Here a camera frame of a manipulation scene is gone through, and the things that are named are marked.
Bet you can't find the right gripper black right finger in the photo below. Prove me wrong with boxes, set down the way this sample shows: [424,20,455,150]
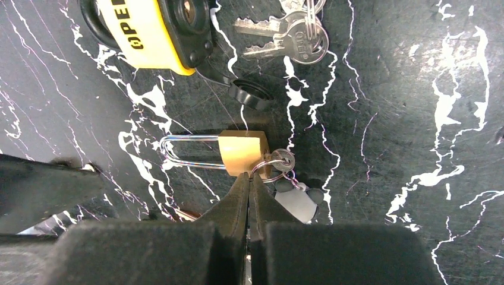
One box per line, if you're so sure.
[248,175,438,284]

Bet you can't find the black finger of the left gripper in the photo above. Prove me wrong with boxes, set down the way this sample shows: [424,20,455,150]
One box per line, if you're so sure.
[1,154,106,235]

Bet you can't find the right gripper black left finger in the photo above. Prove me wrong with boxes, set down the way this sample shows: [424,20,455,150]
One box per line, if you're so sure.
[37,173,250,284]

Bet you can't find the small brass padlock with figurine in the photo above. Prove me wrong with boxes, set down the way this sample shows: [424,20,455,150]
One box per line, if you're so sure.
[159,130,295,183]

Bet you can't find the yellow Opel padlock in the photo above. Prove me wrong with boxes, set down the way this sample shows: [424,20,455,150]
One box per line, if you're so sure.
[78,0,273,111]

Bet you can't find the small silver keys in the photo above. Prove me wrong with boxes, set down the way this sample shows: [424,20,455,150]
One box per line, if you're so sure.
[233,1,329,65]

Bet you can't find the grey white figurine keychain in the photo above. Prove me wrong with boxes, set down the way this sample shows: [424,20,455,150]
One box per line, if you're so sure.
[274,179,324,224]

